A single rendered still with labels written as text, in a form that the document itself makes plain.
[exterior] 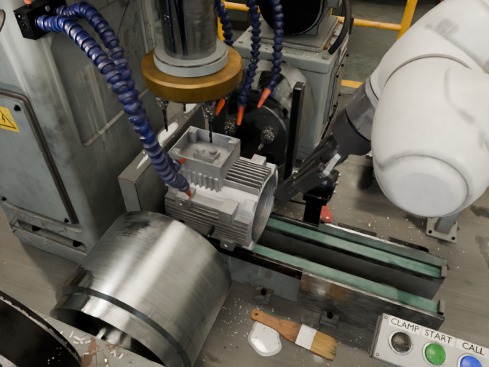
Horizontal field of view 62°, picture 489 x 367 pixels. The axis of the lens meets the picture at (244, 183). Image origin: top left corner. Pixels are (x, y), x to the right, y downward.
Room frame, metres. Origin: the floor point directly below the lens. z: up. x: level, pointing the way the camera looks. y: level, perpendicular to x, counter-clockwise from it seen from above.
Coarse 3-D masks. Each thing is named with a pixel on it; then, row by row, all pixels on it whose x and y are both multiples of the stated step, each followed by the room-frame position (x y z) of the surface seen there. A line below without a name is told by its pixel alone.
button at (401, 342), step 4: (400, 332) 0.30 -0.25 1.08; (392, 336) 0.30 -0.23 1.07; (396, 336) 0.30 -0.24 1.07; (400, 336) 0.30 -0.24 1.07; (404, 336) 0.30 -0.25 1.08; (408, 336) 0.30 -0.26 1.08; (392, 340) 0.29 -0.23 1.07; (396, 340) 0.29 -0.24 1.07; (400, 340) 0.29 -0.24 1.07; (404, 340) 0.29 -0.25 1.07; (408, 340) 0.29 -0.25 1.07; (392, 344) 0.29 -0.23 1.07; (396, 344) 0.29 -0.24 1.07; (400, 344) 0.29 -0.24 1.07; (404, 344) 0.29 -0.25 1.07; (408, 344) 0.28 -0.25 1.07; (396, 348) 0.28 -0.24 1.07; (400, 348) 0.28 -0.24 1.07; (404, 348) 0.28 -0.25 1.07; (408, 348) 0.28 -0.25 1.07
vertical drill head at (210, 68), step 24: (168, 0) 0.64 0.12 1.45; (192, 0) 0.63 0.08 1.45; (168, 24) 0.64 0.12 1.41; (192, 24) 0.63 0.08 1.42; (168, 48) 0.64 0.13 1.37; (192, 48) 0.63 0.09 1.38; (216, 48) 0.67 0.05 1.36; (144, 72) 0.63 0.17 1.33; (168, 72) 0.62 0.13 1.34; (192, 72) 0.61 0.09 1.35; (216, 72) 0.63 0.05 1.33; (240, 72) 0.65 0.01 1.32; (168, 96) 0.59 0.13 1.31; (192, 96) 0.59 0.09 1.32; (216, 96) 0.60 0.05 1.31
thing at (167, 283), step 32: (128, 224) 0.44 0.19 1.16; (160, 224) 0.44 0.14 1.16; (96, 256) 0.38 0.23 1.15; (128, 256) 0.37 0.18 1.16; (160, 256) 0.38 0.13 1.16; (192, 256) 0.39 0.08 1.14; (64, 288) 0.34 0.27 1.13; (96, 288) 0.32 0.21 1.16; (128, 288) 0.32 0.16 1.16; (160, 288) 0.33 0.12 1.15; (192, 288) 0.35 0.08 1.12; (224, 288) 0.39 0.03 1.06; (64, 320) 0.31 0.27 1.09; (96, 320) 0.28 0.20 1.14; (128, 320) 0.28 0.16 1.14; (160, 320) 0.29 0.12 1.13; (192, 320) 0.31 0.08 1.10; (160, 352) 0.25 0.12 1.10; (192, 352) 0.27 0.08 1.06
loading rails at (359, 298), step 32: (288, 224) 0.65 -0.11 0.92; (320, 224) 0.64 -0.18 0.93; (224, 256) 0.58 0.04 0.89; (256, 256) 0.55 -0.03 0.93; (288, 256) 0.56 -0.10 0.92; (320, 256) 0.60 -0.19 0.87; (352, 256) 0.57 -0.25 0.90; (384, 256) 0.56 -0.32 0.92; (416, 256) 0.56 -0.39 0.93; (256, 288) 0.54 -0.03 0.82; (288, 288) 0.52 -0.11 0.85; (320, 288) 0.49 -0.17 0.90; (352, 288) 0.47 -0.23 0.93; (384, 288) 0.48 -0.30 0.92; (416, 288) 0.52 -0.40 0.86; (320, 320) 0.46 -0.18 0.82; (352, 320) 0.46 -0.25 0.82; (416, 320) 0.42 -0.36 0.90
